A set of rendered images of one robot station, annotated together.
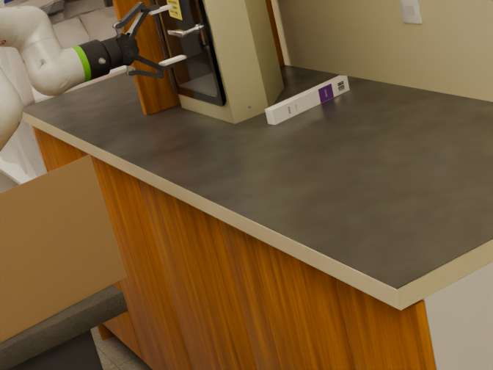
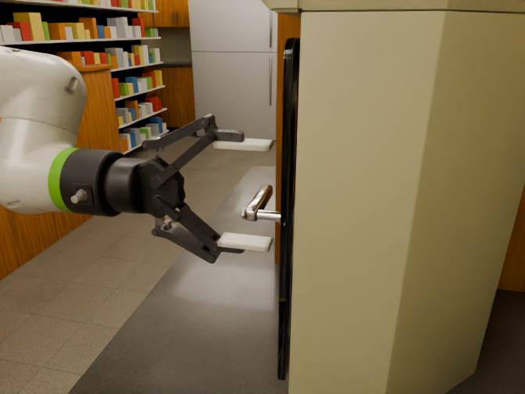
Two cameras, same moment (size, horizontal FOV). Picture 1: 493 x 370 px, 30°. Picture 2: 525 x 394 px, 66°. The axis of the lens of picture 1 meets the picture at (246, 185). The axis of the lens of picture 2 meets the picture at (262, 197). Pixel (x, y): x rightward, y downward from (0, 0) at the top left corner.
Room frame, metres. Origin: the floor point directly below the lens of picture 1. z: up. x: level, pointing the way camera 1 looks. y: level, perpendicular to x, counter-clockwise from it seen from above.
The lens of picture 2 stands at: (2.03, -0.21, 1.40)
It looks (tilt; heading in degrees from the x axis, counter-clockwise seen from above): 22 degrees down; 39
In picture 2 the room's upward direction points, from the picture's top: straight up
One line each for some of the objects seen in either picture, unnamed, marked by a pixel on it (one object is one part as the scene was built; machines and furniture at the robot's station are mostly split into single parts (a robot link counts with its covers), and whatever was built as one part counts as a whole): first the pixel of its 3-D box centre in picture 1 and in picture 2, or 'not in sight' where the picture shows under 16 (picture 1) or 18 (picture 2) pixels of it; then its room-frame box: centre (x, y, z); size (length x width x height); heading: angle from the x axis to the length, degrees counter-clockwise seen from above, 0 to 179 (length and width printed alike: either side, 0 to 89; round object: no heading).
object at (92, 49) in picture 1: (94, 59); (99, 184); (2.30, 0.30, 1.20); 0.12 x 0.06 x 0.09; 26
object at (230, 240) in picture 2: (172, 60); (245, 241); (2.39, 0.11, 1.13); 0.07 x 0.03 x 0.01; 116
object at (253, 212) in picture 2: (183, 31); (272, 203); (2.39, 0.07, 1.20); 0.10 x 0.05 x 0.03; 25
